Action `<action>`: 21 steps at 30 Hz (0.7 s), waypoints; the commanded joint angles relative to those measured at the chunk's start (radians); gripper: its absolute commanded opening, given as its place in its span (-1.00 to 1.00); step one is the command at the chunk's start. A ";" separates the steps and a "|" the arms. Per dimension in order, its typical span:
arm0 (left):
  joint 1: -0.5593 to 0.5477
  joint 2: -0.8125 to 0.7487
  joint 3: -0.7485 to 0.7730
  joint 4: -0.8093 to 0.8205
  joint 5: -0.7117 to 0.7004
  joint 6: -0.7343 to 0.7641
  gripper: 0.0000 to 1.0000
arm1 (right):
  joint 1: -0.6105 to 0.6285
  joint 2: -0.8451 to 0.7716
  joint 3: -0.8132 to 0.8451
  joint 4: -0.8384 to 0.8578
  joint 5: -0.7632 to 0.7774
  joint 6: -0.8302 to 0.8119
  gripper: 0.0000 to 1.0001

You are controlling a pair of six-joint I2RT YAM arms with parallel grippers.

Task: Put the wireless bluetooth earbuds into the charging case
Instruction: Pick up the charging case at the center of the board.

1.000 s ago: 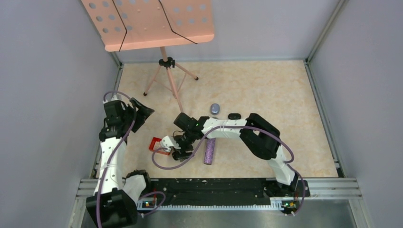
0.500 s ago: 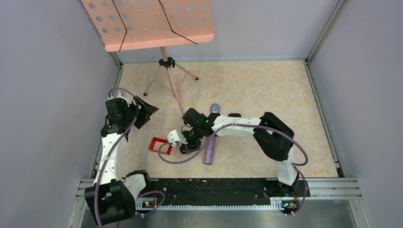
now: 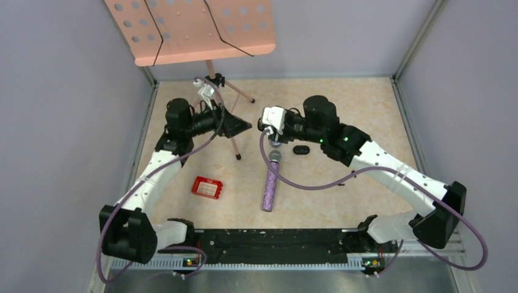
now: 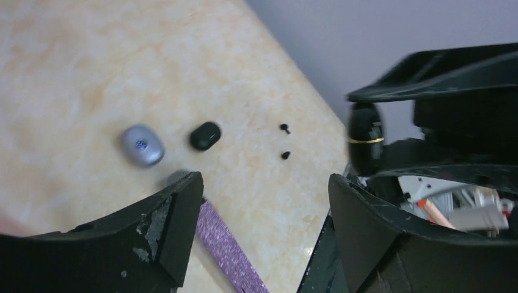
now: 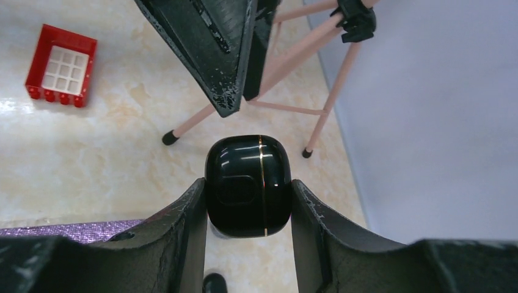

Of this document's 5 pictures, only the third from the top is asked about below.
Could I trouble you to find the purple earbud charging case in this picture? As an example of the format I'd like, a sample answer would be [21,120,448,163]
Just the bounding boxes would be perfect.
[270,141,282,148]

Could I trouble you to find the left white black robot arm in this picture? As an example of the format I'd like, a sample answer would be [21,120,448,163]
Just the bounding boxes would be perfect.
[97,98,252,264]

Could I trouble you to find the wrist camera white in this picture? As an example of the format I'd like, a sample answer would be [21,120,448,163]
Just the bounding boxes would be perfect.
[261,106,287,135]
[193,78,215,110]

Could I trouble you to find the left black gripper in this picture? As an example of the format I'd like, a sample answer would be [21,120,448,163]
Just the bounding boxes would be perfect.
[184,99,250,137]

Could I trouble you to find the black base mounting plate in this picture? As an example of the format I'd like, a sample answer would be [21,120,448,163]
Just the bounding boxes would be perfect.
[182,228,398,264]

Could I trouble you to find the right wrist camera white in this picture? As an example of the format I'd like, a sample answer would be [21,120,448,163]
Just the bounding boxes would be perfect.
[261,106,287,135]

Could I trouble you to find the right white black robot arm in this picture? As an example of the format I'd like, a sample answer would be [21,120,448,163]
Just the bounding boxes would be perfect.
[258,95,467,251]

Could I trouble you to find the red plastic box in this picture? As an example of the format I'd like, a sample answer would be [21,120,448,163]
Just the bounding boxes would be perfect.
[191,176,224,200]

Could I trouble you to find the purple cable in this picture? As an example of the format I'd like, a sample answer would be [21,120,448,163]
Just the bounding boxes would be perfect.
[95,76,227,284]
[258,129,489,278]

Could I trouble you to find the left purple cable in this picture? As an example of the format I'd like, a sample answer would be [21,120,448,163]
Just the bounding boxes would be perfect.
[95,76,227,284]

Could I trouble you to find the black earbud case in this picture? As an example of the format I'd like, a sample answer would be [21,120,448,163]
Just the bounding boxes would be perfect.
[293,145,311,156]

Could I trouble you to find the pink music stand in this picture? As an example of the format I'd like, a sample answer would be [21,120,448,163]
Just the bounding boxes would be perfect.
[102,0,277,162]

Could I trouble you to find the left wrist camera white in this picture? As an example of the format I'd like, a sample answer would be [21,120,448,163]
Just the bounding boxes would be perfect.
[193,78,215,110]

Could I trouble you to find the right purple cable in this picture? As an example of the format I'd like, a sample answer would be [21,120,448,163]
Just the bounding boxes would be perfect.
[258,129,489,278]

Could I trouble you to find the purple glitter microphone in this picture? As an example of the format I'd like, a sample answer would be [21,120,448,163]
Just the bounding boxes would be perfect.
[261,150,282,212]

